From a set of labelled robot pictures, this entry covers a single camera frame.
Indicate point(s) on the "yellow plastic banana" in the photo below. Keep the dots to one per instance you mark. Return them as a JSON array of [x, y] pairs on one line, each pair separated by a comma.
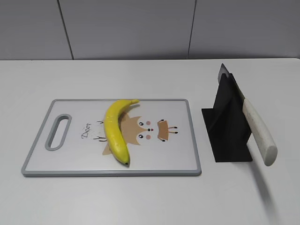
[[113, 132]]

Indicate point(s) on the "white-handled kitchen knife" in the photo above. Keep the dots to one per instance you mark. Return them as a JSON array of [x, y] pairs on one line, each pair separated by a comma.
[[261, 133]]

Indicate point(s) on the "white grey-rimmed cutting board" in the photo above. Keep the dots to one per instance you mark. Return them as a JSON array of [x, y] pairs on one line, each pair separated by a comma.
[[71, 141]]

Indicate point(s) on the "black knife stand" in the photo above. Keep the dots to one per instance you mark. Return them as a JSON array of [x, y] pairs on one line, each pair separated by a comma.
[[226, 125]]

